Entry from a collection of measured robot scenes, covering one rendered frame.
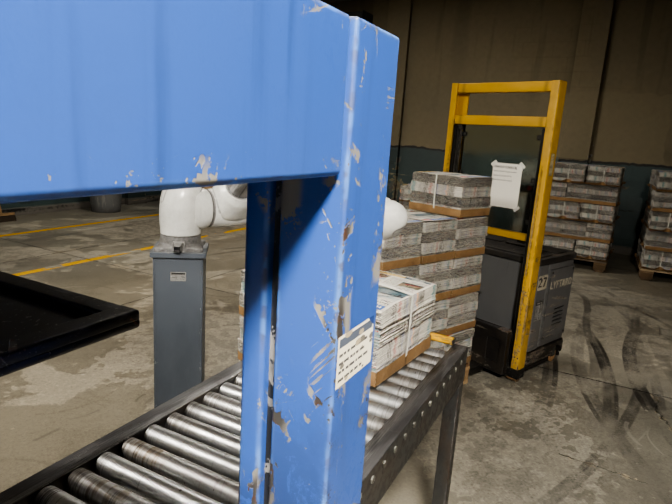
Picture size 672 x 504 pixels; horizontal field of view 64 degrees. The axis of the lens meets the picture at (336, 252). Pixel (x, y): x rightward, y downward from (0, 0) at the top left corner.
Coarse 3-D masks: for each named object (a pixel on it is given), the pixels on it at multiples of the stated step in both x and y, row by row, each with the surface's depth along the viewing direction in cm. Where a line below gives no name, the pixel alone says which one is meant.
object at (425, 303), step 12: (384, 276) 175; (396, 276) 176; (408, 288) 164; (420, 288) 165; (432, 288) 169; (420, 300) 163; (432, 300) 170; (420, 312) 165; (432, 312) 173; (420, 324) 168; (420, 336) 169
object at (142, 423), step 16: (240, 368) 154; (208, 384) 143; (176, 400) 134; (192, 400) 135; (144, 416) 126; (160, 416) 126; (112, 432) 119; (128, 432) 119; (144, 432) 121; (96, 448) 112; (112, 448) 113; (64, 464) 107; (80, 464) 107; (32, 480) 101; (48, 480) 102; (64, 480) 104; (0, 496) 97; (16, 496) 97; (32, 496) 98
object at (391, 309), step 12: (384, 300) 150; (396, 300) 151; (384, 312) 143; (396, 312) 149; (384, 324) 144; (396, 324) 151; (384, 336) 146; (396, 336) 153; (384, 348) 149; (396, 348) 156; (372, 360) 146; (384, 360) 150
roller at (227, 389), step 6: (228, 384) 144; (234, 384) 145; (222, 390) 143; (228, 390) 142; (234, 390) 142; (240, 390) 142; (228, 396) 142; (234, 396) 141; (240, 396) 140; (366, 432) 125; (372, 432) 125; (366, 438) 124
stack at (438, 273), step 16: (400, 272) 271; (416, 272) 280; (432, 272) 290; (448, 272) 299; (448, 288) 302; (240, 304) 255; (448, 304) 305; (240, 320) 256; (432, 320) 299; (240, 336) 258
